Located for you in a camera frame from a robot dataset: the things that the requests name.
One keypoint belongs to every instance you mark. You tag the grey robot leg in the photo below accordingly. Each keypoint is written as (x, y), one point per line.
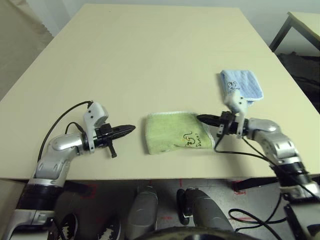
(202, 212)
(142, 212)

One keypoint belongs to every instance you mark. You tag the black table leg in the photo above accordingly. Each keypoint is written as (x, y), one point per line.
(257, 183)
(77, 188)

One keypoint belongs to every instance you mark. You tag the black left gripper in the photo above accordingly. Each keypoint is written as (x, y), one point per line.
(105, 137)

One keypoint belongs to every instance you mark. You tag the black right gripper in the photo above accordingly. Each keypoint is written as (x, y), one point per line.
(228, 125)

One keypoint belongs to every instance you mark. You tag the green towel with white trim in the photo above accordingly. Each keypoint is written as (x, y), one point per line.
(170, 132)

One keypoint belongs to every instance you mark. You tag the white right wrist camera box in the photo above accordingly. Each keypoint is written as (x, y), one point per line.
(236, 101)

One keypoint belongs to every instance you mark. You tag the folded blue towel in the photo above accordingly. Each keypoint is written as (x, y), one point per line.
(242, 82)

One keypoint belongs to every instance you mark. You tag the grey robot left leg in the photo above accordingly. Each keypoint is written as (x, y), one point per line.
(142, 212)

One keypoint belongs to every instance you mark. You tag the side table with black legs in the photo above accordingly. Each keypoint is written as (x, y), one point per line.
(300, 25)

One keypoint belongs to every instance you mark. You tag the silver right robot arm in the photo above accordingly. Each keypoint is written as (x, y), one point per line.
(280, 147)

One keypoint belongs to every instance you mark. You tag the black white sneaker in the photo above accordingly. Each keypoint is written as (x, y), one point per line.
(68, 226)
(112, 231)

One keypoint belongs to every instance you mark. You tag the grey robot right leg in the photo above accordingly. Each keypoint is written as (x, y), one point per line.
(202, 212)

